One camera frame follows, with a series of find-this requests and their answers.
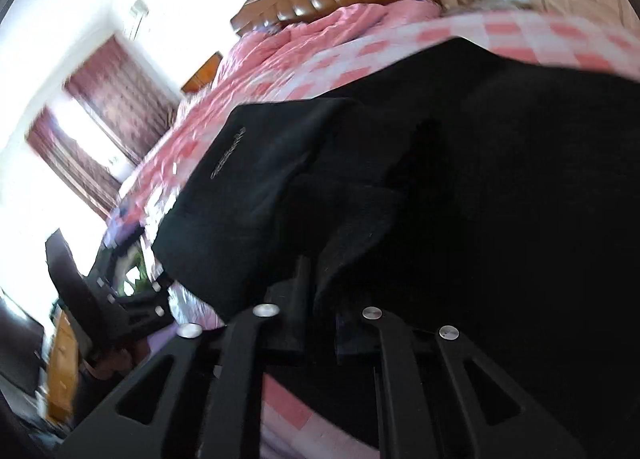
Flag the black pants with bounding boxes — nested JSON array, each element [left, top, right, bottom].
[[150, 36, 640, 459]]

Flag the person's left hand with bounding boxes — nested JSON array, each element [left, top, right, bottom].
[[82, 340, 145, 381]]

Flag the purple cloth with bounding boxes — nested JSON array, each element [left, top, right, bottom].
[[106, 206, 152, 242]]

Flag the nightstand with floral cloth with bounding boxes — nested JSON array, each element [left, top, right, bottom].
[[442, 0, 532, 16]]

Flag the dark red patterned curtain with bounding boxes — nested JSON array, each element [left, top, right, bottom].
[[25, 106, 124, 221], [62, 34, 182, 166]]

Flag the dark furniture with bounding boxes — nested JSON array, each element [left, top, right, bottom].
[[0, 288, 47, 392]]

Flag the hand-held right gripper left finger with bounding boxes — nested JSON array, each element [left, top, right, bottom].
[[55, 254, 313, 459]]

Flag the brown wooden nightstand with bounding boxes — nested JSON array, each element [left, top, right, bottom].
[[180, 51, 224, 95]]

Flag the orange wooden cabinet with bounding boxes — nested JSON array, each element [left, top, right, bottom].
[[46, 308, 82, 426]]

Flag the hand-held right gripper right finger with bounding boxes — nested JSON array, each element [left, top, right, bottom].
[[335, 305, 588, 459]]

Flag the green bag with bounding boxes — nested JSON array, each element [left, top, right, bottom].
[[116, 248, 153, 296]]

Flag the pink quilt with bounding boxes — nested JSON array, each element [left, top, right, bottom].
[[175, 0, 443, 150]]

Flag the bed with pink checked sheet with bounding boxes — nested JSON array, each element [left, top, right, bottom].
[[102, 8, 640, 459]]

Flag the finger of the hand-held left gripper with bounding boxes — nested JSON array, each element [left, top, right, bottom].
[[92, 246, 168, 292], [114, 293, 175, 337]]

